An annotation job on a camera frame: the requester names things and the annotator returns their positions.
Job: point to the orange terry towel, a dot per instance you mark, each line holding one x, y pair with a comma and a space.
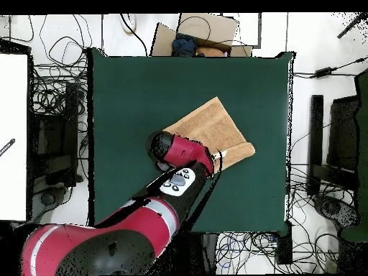
212, 126

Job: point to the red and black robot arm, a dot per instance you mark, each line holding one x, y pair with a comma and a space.
129, 230

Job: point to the dark green table cloth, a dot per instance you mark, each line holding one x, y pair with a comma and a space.
129, 86

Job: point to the orange garment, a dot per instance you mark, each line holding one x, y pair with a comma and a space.
210, 52

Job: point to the dark blue garment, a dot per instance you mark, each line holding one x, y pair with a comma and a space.
184, 46

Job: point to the black equipment stand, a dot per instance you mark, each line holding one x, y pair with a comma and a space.
69, 129

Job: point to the brown cardboard box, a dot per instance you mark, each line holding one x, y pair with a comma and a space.
207, 28

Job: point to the black upright bar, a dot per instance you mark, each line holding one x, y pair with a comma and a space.
315, 129

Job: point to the black box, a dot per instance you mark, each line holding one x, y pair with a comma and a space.
284, 247

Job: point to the white shoe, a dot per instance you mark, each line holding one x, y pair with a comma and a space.
128, 23

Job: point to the black power adapter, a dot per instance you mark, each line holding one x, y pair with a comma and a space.
323, 72

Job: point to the white board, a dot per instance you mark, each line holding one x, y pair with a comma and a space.
13, 129

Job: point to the black marker pen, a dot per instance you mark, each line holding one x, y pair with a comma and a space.
7, 147

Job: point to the dark green fabric panel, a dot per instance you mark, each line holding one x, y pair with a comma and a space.
362, 143

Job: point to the black tripod leg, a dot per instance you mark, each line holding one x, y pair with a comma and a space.
350, 27

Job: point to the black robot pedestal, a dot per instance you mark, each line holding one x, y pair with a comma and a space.
210, 253

